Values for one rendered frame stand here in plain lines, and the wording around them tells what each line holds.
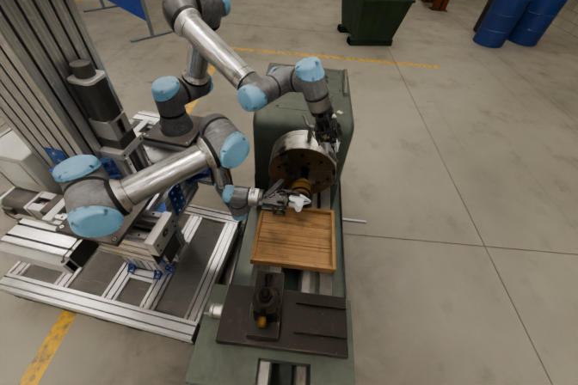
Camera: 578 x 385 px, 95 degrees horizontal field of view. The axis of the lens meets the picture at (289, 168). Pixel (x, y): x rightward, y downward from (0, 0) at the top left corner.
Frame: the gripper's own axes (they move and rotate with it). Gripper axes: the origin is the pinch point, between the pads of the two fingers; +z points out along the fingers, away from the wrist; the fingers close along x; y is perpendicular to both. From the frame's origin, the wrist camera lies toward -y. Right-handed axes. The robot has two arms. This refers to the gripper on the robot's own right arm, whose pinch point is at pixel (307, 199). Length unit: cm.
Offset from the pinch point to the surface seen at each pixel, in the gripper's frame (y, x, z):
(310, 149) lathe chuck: -15.0, 14.9, -1.4
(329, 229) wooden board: 0.2, -19.7, 12.8
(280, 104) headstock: -42.8, 17.3, -18.1
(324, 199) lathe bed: -18.3, -21.7, 10.2
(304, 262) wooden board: 18.4, -19.7, 1.8
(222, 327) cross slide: 48, -11, -24
